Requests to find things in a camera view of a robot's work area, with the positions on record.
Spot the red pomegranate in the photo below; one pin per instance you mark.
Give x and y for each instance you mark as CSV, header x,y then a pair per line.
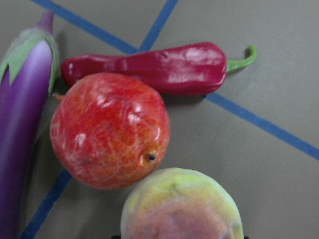
x,y
110,131

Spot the red chili pepper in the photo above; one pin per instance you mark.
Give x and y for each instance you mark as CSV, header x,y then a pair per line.
x,y
195,69

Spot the peach fruit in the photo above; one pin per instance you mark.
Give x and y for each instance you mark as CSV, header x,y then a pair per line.
x,y
178,203

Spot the purple eggplant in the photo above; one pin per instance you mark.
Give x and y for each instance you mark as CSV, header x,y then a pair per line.
x,y
27,74

